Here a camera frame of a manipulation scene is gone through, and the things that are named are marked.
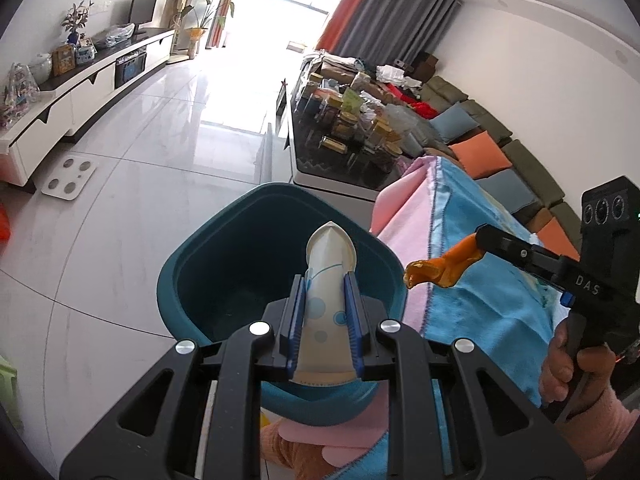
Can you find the black monitor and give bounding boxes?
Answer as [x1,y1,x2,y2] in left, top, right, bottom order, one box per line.
[129,0,160,36]

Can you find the flower arrangement in vase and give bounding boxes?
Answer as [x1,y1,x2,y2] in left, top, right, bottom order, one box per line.
[61,1,95,48]

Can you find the orange peel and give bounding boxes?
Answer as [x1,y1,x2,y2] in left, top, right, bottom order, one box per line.
[404,237,486,291]

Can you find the lidded glass jar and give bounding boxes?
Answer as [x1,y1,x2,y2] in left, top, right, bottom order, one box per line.
[27,52,53,81]

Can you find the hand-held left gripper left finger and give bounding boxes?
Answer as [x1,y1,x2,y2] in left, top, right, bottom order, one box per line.
[60,272,308,480]

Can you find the large orange cushion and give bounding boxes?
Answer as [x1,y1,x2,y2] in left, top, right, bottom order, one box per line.
[447,131,513,180]

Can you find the narrow orange curtain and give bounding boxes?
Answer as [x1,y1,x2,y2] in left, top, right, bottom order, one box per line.
[207,0,236,48]

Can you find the pile of clothes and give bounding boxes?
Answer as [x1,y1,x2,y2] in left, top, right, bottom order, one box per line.
[375,60,436,106]

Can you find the wide orange curtain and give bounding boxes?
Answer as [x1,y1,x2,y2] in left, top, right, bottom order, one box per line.
[316,0,373,56]

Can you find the group of glass jars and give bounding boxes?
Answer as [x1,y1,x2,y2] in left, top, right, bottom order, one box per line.
[300,72,416,171]

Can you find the white bathroom scale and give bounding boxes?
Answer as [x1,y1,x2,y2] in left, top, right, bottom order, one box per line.
[41,156,97,202]

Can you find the clear plastic bag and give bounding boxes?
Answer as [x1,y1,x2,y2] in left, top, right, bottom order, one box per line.
[95,24,135,50]

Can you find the grey-blue cushion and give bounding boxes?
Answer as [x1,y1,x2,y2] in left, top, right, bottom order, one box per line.
[475,169,546,221]

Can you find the picture frame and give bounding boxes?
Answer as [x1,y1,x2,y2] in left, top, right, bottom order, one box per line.
[51,44,76,73]

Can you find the blue printed blanket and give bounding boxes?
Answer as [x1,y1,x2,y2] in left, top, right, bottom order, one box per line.
[320,156,583,480]

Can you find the brown cardboard boxes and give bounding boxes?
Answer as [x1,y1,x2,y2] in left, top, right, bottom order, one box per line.
[412,51,440,81]

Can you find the grey curtain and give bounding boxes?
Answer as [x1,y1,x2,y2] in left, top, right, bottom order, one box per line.
[337,0,461,68]

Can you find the pink towel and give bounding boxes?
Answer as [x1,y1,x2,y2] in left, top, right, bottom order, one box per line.
[260,156,442,461]

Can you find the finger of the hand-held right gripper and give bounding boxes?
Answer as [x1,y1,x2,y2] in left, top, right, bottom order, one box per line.
[474,224,568,288]

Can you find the potted green plant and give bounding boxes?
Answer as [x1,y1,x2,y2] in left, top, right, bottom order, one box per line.
[182,0,236,58]

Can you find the light blue cushion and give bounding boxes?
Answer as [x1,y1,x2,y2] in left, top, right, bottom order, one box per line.
[429,101,480,143]

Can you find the plastic bag of toys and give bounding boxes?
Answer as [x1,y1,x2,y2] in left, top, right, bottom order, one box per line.
[0,62,41,126]

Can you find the white TV cabinet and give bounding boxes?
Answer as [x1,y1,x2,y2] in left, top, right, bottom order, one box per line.
[0,27,178,186]

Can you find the black glass coffee table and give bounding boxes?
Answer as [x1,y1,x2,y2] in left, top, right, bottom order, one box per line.
[287,52,416,203]

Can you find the teal plastic bin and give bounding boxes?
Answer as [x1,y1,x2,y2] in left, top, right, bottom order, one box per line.
[156,182,405,428]

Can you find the green plastic stool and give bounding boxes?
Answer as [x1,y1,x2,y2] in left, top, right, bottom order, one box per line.
[0,355,23,431]

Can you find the person's right hand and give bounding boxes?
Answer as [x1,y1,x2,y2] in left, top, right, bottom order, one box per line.
[540,320,626,406]

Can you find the olive green sofa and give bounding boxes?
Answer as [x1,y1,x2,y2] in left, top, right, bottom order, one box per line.
[370,75,586,261]

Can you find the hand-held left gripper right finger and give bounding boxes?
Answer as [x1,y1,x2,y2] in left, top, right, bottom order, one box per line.
[342,271,586,480]

